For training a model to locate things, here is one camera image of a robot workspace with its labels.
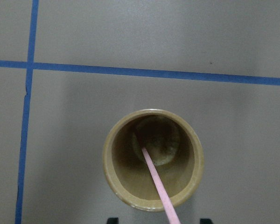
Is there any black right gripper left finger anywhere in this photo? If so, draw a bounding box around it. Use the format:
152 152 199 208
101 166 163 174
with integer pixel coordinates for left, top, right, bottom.
107 217 119 224

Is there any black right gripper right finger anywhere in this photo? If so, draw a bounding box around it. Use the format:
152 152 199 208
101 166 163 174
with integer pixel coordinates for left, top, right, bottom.
200 218 211 224

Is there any yellow ribbed cup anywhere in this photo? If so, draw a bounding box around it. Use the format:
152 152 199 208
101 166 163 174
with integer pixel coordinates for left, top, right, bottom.
103 109 204 212

